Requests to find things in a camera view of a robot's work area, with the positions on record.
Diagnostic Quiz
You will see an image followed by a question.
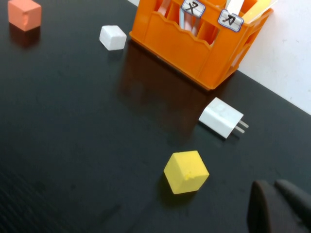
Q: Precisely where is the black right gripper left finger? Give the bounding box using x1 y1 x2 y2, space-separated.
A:
246 180 308 233

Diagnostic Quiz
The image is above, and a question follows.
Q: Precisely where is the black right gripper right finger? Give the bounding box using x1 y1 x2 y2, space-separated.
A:
274 179 311 230

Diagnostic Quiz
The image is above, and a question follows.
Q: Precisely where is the orange plastic cutlery holder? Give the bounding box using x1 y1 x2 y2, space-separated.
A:
128 0 275 91

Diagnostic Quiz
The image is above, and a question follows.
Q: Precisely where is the yellow foam cube with nick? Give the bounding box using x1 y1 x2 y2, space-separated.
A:
163 150 210 195

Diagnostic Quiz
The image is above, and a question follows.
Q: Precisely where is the white power adapter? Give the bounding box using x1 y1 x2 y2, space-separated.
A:
198 97 250 140

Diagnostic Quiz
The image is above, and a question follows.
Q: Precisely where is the paper label for knives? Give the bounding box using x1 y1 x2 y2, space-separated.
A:
218 9 244 33

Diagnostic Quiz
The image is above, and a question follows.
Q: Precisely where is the yellow plastic knife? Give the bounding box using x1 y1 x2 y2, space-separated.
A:
242 0 272 22

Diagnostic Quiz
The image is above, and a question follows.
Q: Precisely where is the white plastic knife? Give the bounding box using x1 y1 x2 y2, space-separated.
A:
227 0 246 16

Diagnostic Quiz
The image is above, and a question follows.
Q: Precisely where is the pale pink plastic fork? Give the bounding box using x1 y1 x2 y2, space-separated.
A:
179 11 193 31

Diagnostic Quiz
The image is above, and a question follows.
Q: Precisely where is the paper label for forks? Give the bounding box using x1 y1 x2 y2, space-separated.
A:
181 0 206 19

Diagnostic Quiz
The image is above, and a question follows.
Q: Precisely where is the white foam cube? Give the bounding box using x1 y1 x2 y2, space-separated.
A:
99 25 127 51

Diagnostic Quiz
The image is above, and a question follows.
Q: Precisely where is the salmon orange foam cube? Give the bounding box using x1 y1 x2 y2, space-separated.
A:
7 0 42 32

